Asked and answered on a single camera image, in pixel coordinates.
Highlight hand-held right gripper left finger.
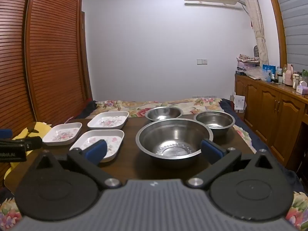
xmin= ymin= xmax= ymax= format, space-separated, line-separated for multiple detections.
xmin=31 ymin=139 xmax=122 ymax=189

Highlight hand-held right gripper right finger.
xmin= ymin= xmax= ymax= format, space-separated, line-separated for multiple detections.
xmin=186 ymin=139 xmax=278 ymax=189

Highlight white floral square plate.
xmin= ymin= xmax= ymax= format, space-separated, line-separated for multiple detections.
xmin=87 ymin=111 xmax=130 ymax=129
xmin=69 ymin=129 xmax=125 ymax=163
xmin=43 ymin=122 xmax=83 ymax=146

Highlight small stainless steel bowl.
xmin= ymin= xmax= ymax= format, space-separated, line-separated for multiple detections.
xmin=194 ymin=111 xmax=236 ymax=137
xmin=145 ymin=106 xmax=184 ymax=122

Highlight large stainless steel bowl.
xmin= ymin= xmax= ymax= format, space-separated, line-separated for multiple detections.
xmin=135 ymin=119 xmax=214 ymax=169

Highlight yellow plush toy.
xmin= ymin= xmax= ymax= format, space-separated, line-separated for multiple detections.
xmin=4 ymin=121 xmax=52 ymax=181

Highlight dark clothing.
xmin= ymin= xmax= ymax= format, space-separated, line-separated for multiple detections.
xmin=82 ymin=100 xmax=98 ymax=116

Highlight navy blue bed sheet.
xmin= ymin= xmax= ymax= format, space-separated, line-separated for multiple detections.
xmin=219 ymin=98 xmax=308 ymax=193

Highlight white cardboard box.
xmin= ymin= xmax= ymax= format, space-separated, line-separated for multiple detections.
xmin=232 ymin=94 xmax=247 ymax=113

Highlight floral blanket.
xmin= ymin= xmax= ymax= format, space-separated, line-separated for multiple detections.
xmin=0 ymin=98 xmax=308 ymax=231

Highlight wooden sideboard cabinet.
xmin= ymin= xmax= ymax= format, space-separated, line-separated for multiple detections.
xmin=234 ymin=73 xmax=308 ymax=171

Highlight clear plastic bags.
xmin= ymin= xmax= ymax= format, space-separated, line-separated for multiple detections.
xmin=244 ymin=68 xmax=267 ymax=80

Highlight wooden louvered wardrobe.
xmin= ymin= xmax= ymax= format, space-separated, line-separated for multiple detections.
xmin=0 ymin=0 xmax=94 ymax=188

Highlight floral cloth pile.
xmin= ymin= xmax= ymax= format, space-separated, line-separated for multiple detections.
xmin=237 ymin=53 xmax=260 ymax=63

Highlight pink thermos bottle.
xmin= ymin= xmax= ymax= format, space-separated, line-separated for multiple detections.
xmin=283 ymin=64 xmax=294 ymax=86

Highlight tissue box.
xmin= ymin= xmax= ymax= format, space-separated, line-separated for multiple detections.
xmin=296 ymin=82 xmax=308 ymax=95

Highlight beige lace curtain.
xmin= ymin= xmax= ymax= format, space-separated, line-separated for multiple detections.
xmin=238 ymin=0 xmax=269 ymax=66

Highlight grey window blind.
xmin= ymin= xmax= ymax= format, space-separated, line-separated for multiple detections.
xmin=273 ymin=0 xmax=308 ymax=73

